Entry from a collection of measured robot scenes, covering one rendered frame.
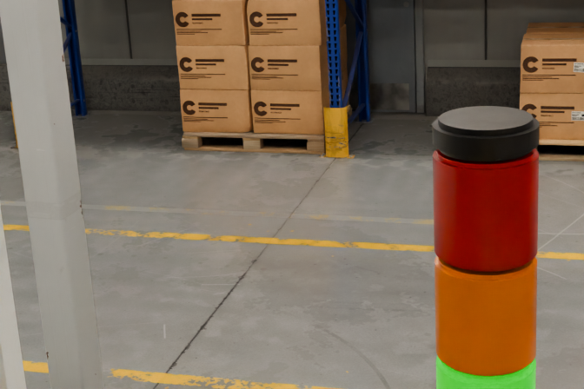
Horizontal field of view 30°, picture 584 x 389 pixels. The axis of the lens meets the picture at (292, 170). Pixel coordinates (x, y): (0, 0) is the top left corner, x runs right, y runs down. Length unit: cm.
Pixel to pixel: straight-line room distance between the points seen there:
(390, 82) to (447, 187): 913
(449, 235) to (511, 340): 6
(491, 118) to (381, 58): 910
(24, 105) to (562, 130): 575
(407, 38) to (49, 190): 667
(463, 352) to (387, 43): 906
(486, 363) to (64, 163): 266
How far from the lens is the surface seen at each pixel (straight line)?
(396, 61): 959
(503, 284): 53
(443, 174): 51
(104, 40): 1049
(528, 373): 56
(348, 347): 547
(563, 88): 822
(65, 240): 318
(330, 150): 845
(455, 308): 53
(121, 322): 594
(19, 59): 308
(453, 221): 52
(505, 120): 52
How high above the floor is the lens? 248
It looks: 18 degrees down
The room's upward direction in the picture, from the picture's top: 3 degrees counter-clockwise
